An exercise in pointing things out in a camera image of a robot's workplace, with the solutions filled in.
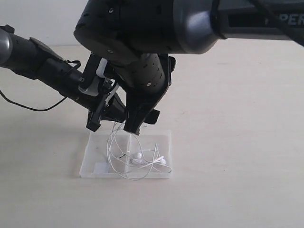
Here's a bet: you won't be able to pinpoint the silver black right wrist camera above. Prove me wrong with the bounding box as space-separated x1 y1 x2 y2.
78 58 107 97

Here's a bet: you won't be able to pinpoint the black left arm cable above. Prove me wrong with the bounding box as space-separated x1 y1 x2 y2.
0 59 83 112

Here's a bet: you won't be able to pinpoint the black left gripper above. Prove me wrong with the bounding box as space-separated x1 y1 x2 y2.
86 79 125 132

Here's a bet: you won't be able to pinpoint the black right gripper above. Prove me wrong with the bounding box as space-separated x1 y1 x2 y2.
123 54 176 136

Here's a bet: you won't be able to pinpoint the clear plastic hinged case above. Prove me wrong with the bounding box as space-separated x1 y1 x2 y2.
79 129 173 181

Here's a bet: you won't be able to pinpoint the white wired earphones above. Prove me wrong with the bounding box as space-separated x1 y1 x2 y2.
105 120 173 181

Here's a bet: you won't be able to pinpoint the white sticker in case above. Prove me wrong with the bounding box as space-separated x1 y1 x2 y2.
93 162 110 174

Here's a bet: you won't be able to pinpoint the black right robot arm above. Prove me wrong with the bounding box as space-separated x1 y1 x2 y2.
74 0 304 134

